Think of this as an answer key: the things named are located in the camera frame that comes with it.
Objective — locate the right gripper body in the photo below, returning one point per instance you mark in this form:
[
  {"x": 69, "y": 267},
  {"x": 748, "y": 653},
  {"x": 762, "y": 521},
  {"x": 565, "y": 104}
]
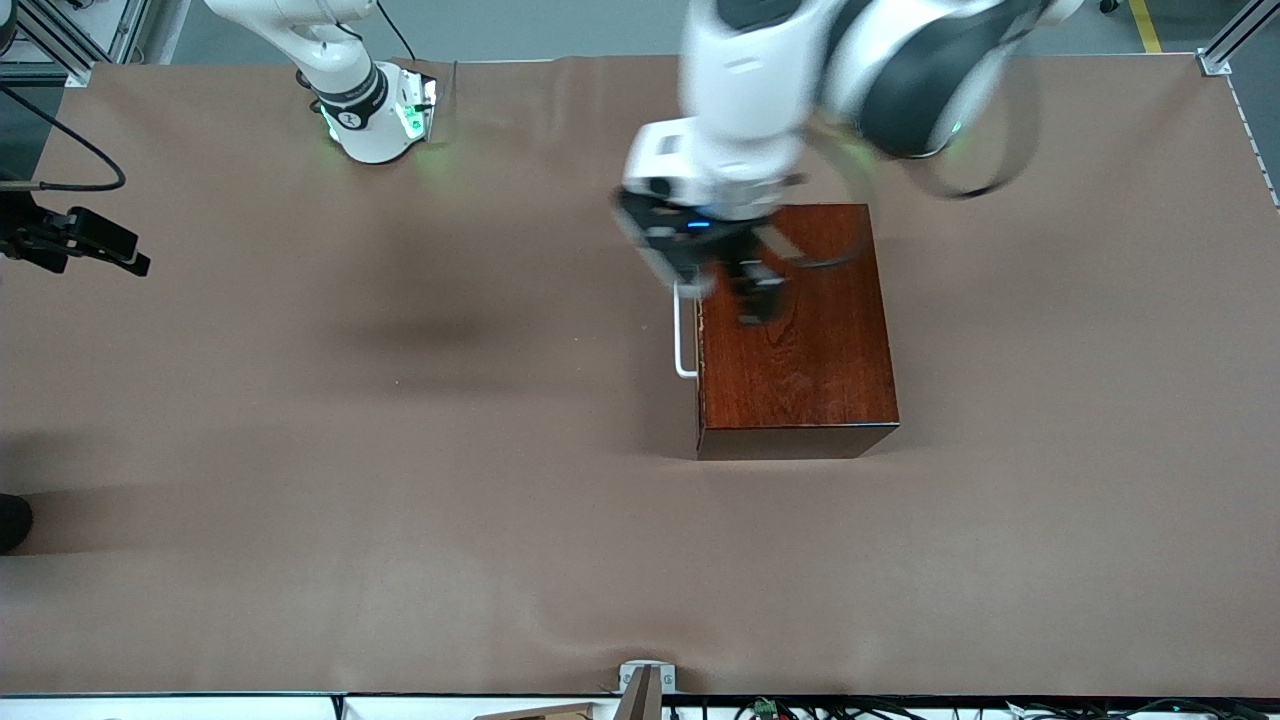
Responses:
[{"x": 27, "y": 234}]

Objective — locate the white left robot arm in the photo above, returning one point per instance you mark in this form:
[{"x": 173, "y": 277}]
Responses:
[{"x": 760, "y": 60}]

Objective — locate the dark wooden drawer cabinet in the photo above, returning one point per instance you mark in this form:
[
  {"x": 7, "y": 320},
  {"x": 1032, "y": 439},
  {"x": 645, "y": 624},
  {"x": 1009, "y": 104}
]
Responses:
[{"x": 830, "y": 360}]

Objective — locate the black round object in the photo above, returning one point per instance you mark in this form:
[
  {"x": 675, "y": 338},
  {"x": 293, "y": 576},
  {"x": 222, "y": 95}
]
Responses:
[{"x": 12, "y": 522}]

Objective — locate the brown table cover sheet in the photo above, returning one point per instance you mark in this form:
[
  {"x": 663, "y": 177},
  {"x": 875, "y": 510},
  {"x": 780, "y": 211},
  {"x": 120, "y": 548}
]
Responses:
[{"x": 500, "y": 550}]

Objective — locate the green terminal connector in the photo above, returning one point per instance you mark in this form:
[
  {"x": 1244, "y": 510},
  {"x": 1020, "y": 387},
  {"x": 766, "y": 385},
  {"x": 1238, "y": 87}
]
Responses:
[{"x": 766, "y": 707}]

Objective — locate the tan cardboard piece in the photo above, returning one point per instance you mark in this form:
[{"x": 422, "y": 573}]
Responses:
[{"x": 560, "y": 713}]

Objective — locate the aluminium frame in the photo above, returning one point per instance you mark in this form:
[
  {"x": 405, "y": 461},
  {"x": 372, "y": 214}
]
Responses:
[
  {"x": 1218, "y": 62},
  {"x": 130, "y": 25}
]

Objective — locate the small metal bracket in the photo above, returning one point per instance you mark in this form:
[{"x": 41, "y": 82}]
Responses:
[{"x": 665, "y": 680}]

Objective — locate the grey brown post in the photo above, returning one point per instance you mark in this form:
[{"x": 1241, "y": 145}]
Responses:
[{"x": 640, "y": 700}]

